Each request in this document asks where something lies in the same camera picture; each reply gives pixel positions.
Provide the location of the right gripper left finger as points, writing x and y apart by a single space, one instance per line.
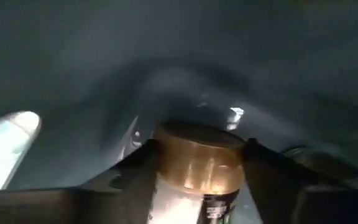
57 208

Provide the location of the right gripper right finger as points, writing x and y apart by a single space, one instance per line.
322 205

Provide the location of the blue-grey plastic bin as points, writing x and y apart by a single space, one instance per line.
179 46

